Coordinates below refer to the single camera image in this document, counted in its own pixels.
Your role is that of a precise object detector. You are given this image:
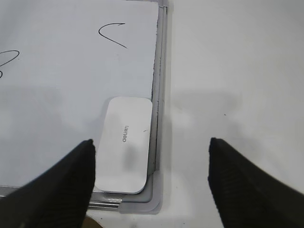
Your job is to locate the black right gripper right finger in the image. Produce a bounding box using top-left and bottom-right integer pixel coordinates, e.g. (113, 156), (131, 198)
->
(208, 138), (304, 228)

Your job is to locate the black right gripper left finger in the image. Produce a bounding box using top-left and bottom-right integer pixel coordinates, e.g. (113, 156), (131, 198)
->
(0, 139), (95, 228)

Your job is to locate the white framed whiteboard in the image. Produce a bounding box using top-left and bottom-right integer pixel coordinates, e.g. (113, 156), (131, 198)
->
(0, 0), (167, 210)

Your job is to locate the white whiteboard eraser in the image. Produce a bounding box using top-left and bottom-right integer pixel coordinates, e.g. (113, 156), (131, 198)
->
(95, 97), (152, 194)

